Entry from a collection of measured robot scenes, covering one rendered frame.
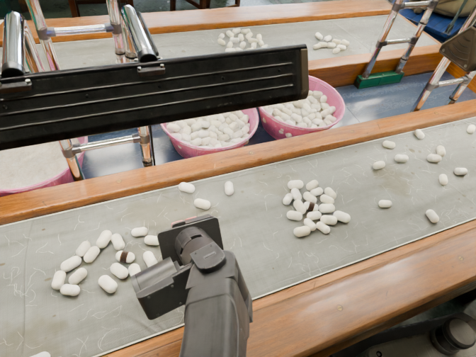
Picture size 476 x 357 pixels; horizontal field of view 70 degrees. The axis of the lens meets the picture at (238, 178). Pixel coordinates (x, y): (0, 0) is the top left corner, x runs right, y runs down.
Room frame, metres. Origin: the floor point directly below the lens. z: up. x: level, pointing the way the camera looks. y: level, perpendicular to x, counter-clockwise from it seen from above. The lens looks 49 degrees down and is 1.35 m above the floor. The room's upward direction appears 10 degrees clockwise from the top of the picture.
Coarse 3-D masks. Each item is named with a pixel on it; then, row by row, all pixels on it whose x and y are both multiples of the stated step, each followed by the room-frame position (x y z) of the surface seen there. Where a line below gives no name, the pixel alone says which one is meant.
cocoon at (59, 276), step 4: (56, 272) 0.23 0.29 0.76; (60, 272) 0.23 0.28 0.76; (64, 272) 0.23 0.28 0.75; (56, 276) 0.22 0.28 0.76; (60, 276) 0.22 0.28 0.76; (64, 276) 0.22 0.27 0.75; (52, 280) 0.21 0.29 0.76; (56, 280) 0.21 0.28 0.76; (60, 280) 0.21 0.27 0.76; (52, 284) 0.20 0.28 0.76; (56, 284) 0.20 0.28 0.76; (60, 284) 0.21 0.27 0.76; (56, 288) 0.20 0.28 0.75
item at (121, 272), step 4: (112, 264) 0.26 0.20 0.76; (116, 264) 0.26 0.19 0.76; (120, 264) 0.26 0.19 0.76; (112, 268) 0.25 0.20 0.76; (116, 268) 0.25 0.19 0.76; (120, 268) 0.25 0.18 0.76; (124, 268) 0.25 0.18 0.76; (112, 272) 0.24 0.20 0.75; (116, 272) 0.24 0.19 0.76; (120, 272) 0.24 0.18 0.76; (124, 272) 0.24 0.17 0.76; (128, 272) 0.25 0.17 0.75; (120, 276) 0.24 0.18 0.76; (124, 276) 0.24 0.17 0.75
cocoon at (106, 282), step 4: (104, 276) 0.23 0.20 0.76; (108, 276) 0.23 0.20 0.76; (100, 280) 0.22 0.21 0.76; (104, 280) 0.22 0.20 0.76; (108, 280) 0.22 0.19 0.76; (112, 280) 0.23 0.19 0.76; (100, 284) 0.22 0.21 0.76; (104, 284) 0.22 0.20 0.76; (108, 284) 0.22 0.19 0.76; (112, 284) 0.22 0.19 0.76; (116, 284) 0.22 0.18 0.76; (104, 288) 0.21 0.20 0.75; (108, 288) 0.21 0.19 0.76; (112, 288) 0.21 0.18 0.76; (116, 288) 0.22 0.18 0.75; (108, 292) 0.21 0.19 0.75; (112, 292) 0.21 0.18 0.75
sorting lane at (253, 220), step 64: (448, 128) 0.86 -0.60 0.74; (256, 192) 0.49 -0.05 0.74; (384, 192) 0.56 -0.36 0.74; (448, 192) 0.60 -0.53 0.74; (0, 256) 0.24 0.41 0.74; (64, 256) 0.26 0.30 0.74; (256, 256) 0.33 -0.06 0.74; (320, 256) 0.35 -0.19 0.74; (0, 320) 0.14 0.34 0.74; (64, 320) 0.15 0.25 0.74; (128, 320) 0.17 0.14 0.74
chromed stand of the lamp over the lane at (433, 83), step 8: (472, 16) 0.90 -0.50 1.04; (464, 24) 0.91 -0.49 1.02; (472, 24) 0.90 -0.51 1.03; (440, 64) 0.91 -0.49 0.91; (448, 64) 0.90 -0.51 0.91; (440, 72) 0.90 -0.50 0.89; (472, 72) 0.97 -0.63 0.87; (432, 80) 0.90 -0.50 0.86; (448, 80) 0.94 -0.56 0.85; (456, 80) 0.95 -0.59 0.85; (464, 80) 0.96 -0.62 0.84; (424, 88) 0.91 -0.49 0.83; (432, 88) 0.90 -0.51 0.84; (456, 88) 0.98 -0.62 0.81; (464, 88) 0.97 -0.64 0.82; (424, 96) 0.90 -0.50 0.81; (456, 96) 0.97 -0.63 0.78; (416, 104) 0.90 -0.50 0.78; (448, 104) 0.97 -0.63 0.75
